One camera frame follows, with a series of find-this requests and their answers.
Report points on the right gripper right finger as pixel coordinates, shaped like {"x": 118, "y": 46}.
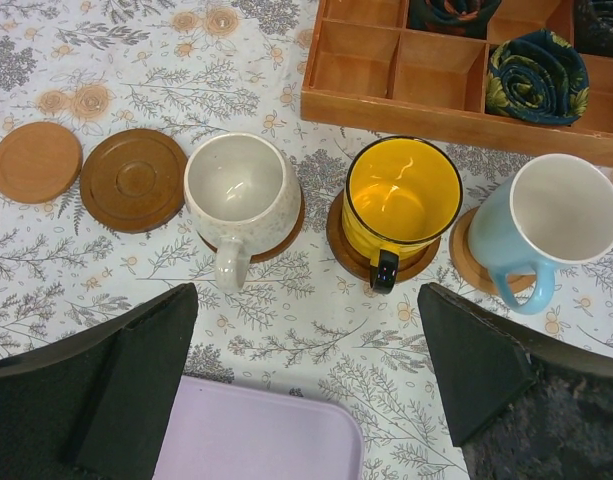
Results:
{"x": 518, "y": 403}

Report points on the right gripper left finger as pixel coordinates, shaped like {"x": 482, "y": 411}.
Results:
{"x": 96, "y": 405}

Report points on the light wooden coaster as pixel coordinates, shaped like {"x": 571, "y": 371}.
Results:
{"x": 38, "y": 162}
{"x": 466, "y": 265}

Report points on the light blue mug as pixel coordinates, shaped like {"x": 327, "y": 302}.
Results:
{"x": 556, "y": 211}

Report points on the yellow glass cup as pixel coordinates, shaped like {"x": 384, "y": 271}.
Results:
{"x": 401, "y": 194}

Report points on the cream white mug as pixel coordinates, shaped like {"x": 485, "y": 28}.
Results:
{"x": 232, "y": 160}

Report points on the lilac plastic tray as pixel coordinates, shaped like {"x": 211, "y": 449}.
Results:
{"x": 222, "y": 431}

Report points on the dark brown right saucer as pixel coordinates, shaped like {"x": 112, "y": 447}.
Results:
{"x": 358, "y": 265}

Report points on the dark brown saucer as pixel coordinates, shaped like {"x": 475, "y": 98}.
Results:
{"x": 132, "y": 181}
{"x": 281, "y": 245}
{"x": 358, "y": 265}

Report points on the dark brown left saucer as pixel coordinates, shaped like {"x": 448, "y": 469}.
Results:
{"x": 132, "y": 181}

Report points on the dark brown middle saucer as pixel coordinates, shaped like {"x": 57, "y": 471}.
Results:
{"x": 281, "y": 245}

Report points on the orange compartment box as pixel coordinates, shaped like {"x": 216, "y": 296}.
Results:
{"x": 423, "y": 69}

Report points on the black bundle right compartment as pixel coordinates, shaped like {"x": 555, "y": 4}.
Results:
{"x": 593, "y": 27}

